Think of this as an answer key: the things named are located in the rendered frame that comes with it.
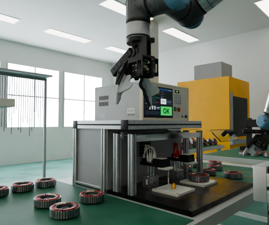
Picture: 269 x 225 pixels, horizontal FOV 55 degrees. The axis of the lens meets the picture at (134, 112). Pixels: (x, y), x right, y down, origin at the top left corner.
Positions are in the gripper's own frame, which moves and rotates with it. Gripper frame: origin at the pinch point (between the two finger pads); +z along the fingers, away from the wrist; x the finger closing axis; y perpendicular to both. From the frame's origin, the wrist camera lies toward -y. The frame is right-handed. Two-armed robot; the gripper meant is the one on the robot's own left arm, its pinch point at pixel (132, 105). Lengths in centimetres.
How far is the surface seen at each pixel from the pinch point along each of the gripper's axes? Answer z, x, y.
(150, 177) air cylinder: 33, 45, -32
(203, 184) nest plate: 37, 66, -14
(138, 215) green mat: 40.3, 16.3, -13.3
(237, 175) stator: 38, 105, -13
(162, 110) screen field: -2, 57, -34
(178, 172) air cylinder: 34, 70, -33
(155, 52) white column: -147, 371, -305
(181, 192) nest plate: 37, 45, -14
